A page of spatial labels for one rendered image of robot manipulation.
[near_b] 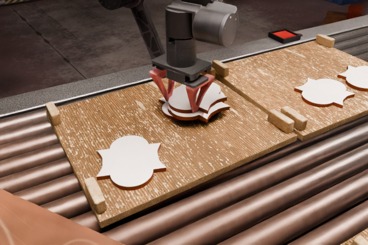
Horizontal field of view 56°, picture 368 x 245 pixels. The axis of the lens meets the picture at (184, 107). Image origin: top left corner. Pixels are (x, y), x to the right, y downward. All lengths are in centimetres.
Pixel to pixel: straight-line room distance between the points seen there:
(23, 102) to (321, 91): 71
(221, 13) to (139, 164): 29
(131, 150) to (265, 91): 37
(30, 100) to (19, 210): 49
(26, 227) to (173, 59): 37
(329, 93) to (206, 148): 35
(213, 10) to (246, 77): 34
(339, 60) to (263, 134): 44
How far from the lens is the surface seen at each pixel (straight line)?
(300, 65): 101
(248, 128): 72
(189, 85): 63
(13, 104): 92
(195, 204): 58
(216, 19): 58
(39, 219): 44
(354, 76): 98
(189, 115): 69
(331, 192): 65
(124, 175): 60
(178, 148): 66
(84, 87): 93
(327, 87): 90
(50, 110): 77
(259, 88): 86
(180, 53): 63
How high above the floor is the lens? 135
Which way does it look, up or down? 33 degrees down
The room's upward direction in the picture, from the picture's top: straight up
